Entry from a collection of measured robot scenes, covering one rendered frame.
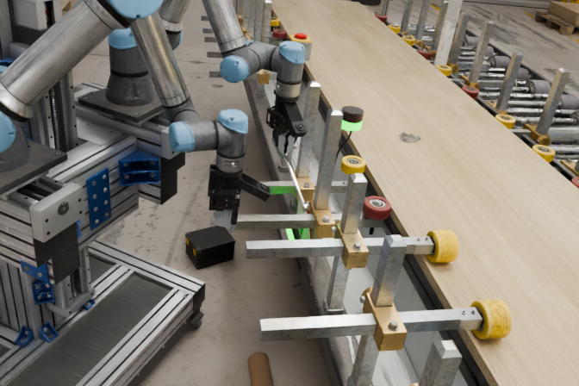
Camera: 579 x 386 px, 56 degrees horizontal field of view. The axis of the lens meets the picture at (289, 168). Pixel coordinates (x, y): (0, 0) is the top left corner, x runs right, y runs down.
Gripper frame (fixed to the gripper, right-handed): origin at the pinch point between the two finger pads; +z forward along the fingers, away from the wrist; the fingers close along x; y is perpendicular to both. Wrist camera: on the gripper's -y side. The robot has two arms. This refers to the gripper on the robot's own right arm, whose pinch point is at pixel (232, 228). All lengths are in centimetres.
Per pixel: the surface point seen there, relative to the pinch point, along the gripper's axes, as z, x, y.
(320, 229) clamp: -3.1, 5.1, -24.2
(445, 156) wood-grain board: -9, -30, -77
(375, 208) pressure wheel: -8.9, 2.7, -39.9
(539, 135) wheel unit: -5, -56, -133
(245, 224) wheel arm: -2.5, 1.5, -3.5
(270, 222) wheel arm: -3.1, 1.5, -10.5
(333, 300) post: 6.7, 22.8, -25.1
